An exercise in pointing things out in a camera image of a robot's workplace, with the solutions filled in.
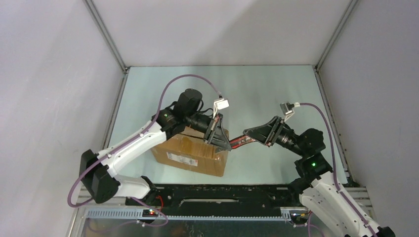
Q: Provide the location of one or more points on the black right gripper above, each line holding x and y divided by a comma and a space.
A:
266, 134

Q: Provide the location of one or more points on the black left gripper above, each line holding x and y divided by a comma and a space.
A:
215, 135

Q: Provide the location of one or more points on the red black utility knife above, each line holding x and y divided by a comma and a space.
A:
240, 141

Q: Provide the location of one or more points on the brown cardboard express box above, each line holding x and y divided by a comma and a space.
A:
188, 151

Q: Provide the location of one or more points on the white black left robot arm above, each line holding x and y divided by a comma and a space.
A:
100, 172

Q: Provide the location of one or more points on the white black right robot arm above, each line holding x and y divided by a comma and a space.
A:
316, 188

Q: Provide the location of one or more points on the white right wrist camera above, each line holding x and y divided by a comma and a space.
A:
288, 109

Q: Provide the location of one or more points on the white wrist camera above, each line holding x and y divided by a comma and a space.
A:
219, 104
288, 109

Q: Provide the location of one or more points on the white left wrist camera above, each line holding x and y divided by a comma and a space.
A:
219, 104

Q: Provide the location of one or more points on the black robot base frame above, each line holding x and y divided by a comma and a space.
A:
229, 201

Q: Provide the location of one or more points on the aluminium right corner post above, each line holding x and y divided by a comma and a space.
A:
337, 32

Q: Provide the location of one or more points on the aluminium corner post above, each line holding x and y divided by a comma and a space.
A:
99, 22
337, 32

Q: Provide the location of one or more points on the aluminium left corner post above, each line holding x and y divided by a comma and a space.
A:
99, 22

